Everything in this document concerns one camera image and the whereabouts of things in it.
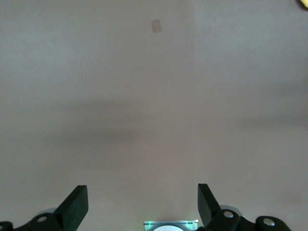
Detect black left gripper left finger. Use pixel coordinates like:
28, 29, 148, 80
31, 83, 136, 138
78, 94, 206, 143
27, 184, 89, 231

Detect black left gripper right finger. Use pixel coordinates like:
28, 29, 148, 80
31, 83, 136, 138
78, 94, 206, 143
197, 183, 242, 231

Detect small brown tape patch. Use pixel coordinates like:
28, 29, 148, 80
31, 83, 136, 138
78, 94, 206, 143
151, 19, 162, 33

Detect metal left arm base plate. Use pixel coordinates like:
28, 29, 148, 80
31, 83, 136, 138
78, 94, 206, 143
143, 219, 199, 231

